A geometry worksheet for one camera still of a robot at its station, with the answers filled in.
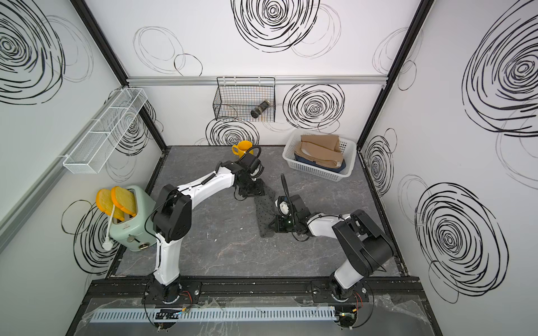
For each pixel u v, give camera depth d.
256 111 0.89
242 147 1.10
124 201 0.76
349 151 1.11
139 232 0.74
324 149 1.07
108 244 0.73
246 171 0.75
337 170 1.01
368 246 0.46
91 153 0.72
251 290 0.75
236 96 0.96
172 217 0.52
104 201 0.72
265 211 0.89
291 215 0.81
